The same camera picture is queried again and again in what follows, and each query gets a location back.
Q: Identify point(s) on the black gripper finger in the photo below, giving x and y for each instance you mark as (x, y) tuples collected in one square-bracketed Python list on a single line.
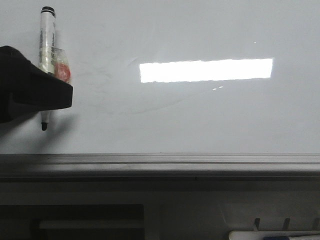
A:
[(25, 89)]

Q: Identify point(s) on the red magnet taped to marker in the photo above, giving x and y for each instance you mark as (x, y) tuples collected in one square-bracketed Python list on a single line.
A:
[(62, 69)]

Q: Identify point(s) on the white black whiteboard marker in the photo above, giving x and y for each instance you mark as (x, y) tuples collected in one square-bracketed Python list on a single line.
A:
[(47, 39)]

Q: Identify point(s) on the white tray with blue item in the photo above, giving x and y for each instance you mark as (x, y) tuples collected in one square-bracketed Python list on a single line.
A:
[(260, 235)]

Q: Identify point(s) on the white whiteboard with aluminium frame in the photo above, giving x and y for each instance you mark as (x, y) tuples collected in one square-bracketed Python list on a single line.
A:
[(172, 88)]

